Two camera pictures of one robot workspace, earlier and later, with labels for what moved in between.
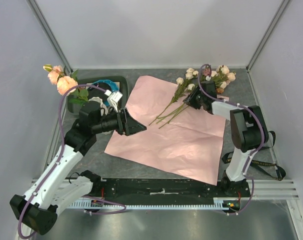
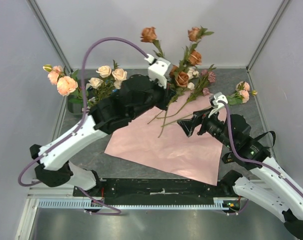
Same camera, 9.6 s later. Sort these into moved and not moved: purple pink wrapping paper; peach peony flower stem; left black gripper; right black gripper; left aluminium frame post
Moved: right black gripper; left black gripper
Not moved: peach peony flower stem; purple pink wrapping paper; left aluminium frame post
